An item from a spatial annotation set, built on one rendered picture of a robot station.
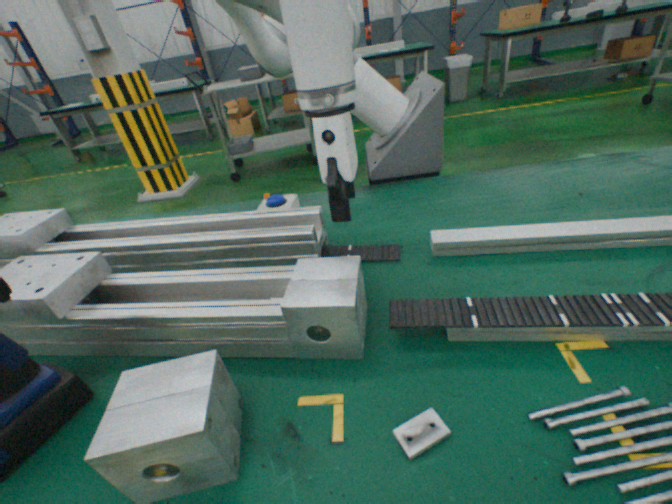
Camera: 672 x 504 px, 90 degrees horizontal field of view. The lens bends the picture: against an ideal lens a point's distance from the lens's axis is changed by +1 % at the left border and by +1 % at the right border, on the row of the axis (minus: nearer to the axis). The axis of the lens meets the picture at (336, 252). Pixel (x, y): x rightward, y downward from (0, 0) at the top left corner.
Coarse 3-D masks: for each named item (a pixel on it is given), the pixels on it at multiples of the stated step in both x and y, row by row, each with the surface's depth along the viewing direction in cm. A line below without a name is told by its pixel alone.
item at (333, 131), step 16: (304, 112) 49; (336, 112) 46; (320, 128) 46; (336, 128) 46; (352, 128) 52; (320, 144) 47; (336, 144) 47; (352, 144) 51; (320, 160) 49; (352, 160) 50; (352, 176) 50
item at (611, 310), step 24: (408, 312) 44; (432, 312) 43; (456, 312) 43; (480, 312) 42; (504, 312) 42; (528, 312) 41; (552, 312) 40; (576, 312) 40; (600, 312) 39; (624, 312) 39; (648, 312) 38
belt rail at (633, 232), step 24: (432, 240) 58; (456, 240) 57; (480, 240) 56; (504, 240) 55; (528, 240) 55; (552, 240) 54; (576, 240) 54; (600, 240) 54; (624, 240) 53; (648, 240) 52
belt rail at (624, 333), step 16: (448, 336) 44; (464, 336) 43; (480, 336) 42; (496, 336) 42; (512, 336) 42; (528, 336) 41; (544, 336) 41; (560, 336) 41; (576, 336) 40; (592, 336) 40; (608, 336) 40; (624, 336) 39; (640, 336) 39; (656, 336) 39
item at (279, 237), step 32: (96, 224) 73; (128, 224) 70; (160, 224) 68; (192, 224) 67; (224, 224) 66; (256, 224) 65; (288, 224) 64; (320, 224) 63; (0, 256) 69; (128, 256) 64; (160, 256) 63; (192, 256) 62; (224, 256) 61; (256, 256) 60; (288, 256) 61; (320, 256) 61
